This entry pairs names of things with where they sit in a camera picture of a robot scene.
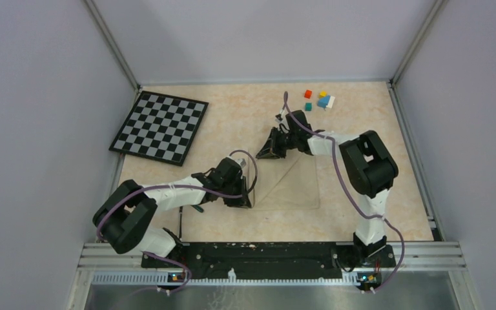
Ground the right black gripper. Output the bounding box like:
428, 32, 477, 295
256, 127, 298, 160

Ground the black grey checkerboard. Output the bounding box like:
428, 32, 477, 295
109, 90, 209, 167

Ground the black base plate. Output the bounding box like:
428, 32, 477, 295
141, 241, 397, 281

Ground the teal cube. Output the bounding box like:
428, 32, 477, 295
304, 102, 313, 112

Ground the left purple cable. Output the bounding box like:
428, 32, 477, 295
95, 149, 259, 296

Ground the white block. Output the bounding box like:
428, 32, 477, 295
325, 96, 336, 109

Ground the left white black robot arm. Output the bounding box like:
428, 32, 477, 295
92, 156, 251, 267

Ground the beige cloth napkin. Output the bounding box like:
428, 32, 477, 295
250, 152, 320, 211

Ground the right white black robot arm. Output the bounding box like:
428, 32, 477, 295
256, 110, 398, 266

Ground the aluminium frame rail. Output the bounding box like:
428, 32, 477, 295
67, 242, 482, 309

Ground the blue block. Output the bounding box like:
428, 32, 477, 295
317, 96, 328, 109

